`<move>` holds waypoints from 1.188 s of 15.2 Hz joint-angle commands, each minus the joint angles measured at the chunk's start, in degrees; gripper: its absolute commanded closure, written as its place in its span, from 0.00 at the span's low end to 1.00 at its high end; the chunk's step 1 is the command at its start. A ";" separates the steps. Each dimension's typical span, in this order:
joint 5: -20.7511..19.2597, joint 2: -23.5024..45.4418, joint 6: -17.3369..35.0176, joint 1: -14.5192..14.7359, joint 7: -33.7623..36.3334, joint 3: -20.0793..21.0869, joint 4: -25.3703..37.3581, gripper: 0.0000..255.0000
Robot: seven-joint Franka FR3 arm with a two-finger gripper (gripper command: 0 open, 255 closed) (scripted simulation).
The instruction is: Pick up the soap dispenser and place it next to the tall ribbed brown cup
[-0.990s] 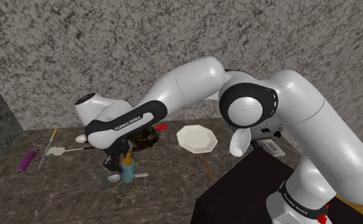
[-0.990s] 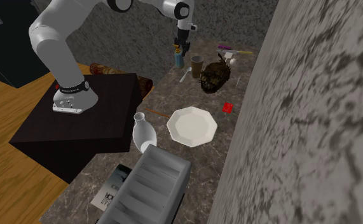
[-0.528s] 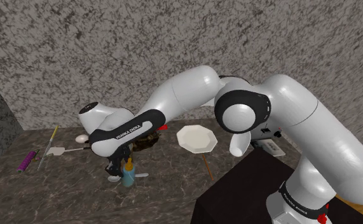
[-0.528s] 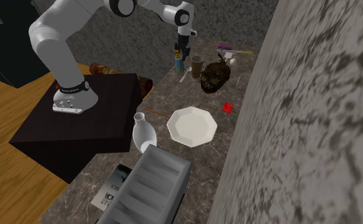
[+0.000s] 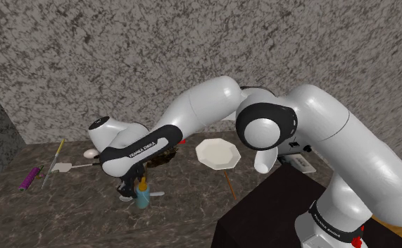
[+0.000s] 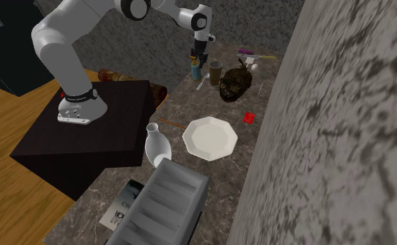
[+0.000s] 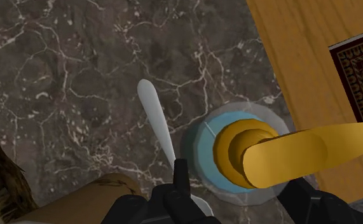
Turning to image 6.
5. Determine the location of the brown cup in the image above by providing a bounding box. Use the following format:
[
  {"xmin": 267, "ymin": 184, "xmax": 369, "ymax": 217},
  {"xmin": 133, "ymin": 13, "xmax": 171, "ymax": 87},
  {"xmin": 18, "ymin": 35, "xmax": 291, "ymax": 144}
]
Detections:
[{"xmin": 208, "ymin": 61, "xmax": 224, "ymax": 86}]

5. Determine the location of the dark brown furry lump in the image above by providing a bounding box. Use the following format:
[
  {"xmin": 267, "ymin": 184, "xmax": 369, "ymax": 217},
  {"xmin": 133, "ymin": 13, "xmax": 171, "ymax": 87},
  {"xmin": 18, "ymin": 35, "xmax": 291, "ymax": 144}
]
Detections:
[{"xmin": 217, "ymin": 58, "xmax": 254, "ymax": 103}]

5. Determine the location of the brown thin stick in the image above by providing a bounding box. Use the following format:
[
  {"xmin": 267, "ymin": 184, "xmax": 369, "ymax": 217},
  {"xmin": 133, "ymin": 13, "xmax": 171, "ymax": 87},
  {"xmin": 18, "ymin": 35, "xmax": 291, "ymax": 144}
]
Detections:
[{"xmin": 157, "ymin": 117, "xmax": 188, "ymax": 130}]

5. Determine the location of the blue spray bottle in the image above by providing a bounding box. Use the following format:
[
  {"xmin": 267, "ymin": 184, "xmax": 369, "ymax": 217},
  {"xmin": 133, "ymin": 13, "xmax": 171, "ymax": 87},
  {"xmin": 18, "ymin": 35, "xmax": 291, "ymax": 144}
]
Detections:
[{"xmin": 188, "ymin": 56, "xmax": 203, "ymax": 82}]

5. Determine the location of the grey slotted rack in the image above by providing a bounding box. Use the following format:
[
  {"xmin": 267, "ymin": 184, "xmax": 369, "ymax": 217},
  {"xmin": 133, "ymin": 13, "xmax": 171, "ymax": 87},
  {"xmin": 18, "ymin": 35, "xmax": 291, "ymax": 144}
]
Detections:
[{"xmin": 104, "ymin": 157, "xmax": 210, "ymax": 245}]

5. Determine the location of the dark robot stand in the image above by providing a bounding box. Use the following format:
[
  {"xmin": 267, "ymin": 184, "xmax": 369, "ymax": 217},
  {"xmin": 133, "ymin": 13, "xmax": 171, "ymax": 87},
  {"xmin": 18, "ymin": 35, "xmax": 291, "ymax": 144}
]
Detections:
[{"xmin": 9, "ymin": 79, "xmax": 152, "ymax": 202}]

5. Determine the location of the white ceramic vase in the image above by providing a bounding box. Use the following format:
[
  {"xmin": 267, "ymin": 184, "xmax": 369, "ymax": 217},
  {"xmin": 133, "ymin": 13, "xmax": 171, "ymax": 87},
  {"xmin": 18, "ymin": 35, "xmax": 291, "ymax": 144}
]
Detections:
[{"xmin": 145, "ymin": 122, "xmax": 172, "ymax": 168}]

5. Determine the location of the black and white book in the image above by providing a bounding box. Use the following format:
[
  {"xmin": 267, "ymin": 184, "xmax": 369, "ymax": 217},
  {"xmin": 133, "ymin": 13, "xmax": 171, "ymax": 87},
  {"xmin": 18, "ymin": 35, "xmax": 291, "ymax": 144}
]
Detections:
[{"xmin": 98, "ymin": 179, "xmax": 145, "ymax": 232}]

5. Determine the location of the white plastic spoon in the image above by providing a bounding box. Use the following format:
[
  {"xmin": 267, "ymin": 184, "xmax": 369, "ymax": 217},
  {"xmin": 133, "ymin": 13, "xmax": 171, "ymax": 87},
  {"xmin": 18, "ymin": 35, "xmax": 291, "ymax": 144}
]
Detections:
[{"xmin": 195, "ymin": 72, "xmax": 211, "ymax": 91}]

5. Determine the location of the black cabinet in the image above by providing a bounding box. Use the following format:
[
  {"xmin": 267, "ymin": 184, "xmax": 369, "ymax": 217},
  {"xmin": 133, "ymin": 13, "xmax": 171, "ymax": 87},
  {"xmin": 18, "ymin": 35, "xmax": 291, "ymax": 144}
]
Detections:
[{"xmin": 0, "ymin": 0, "xmax": 57, "ymax": 99}]

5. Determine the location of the yellow handled tool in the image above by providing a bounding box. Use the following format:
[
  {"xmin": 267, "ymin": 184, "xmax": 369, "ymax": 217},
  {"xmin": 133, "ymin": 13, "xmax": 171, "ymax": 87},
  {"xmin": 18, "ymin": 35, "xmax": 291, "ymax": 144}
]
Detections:
[{"xmin": 236, "ymin": 53, "xmax": 277, "ymax": 61}]

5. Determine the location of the red small packet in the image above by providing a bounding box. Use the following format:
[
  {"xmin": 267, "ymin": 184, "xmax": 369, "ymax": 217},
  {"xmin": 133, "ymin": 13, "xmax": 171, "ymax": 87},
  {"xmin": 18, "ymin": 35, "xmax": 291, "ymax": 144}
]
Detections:
[{"xmin": 243, "ymin": 111, "xmax": 257, "ymax": 125}]

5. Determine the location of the white octagonal plate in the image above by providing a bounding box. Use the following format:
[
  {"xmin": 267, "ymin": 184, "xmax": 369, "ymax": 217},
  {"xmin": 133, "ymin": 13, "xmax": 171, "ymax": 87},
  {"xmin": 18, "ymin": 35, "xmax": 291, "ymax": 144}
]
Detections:
[{"xmin": 181, "ymin": 116, "xmax": 238, "ymax": 161}]

